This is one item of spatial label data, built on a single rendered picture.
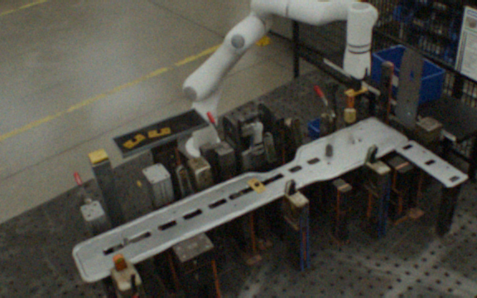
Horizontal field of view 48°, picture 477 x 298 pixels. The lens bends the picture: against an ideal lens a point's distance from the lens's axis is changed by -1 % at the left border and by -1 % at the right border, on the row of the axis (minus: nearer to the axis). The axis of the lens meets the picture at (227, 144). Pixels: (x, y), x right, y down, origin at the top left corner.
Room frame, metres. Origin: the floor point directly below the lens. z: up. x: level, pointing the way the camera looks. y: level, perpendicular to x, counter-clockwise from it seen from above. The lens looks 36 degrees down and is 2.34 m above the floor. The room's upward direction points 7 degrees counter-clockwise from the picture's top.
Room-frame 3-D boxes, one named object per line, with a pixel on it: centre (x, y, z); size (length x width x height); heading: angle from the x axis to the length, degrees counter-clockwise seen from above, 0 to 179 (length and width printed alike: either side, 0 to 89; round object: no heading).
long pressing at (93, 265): (1.53, -0.08, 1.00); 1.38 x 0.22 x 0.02; 115
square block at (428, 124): (1.74, -0.82, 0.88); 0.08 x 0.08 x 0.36; 25
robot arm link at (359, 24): (1.74, -0.51, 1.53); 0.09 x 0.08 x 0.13; 146
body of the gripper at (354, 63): (1.74, -0.51, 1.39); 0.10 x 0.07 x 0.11; 25
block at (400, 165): (1.61, -0.66, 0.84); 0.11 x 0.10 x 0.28; 25
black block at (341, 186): (1.51, -0.41, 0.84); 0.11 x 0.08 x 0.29; 25
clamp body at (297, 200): (1.42, -0.22, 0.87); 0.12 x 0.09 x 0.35; 25
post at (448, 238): (1.47, -0.81, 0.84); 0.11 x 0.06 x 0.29; 25
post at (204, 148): (1.70, 0.08, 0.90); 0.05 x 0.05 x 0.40; 25
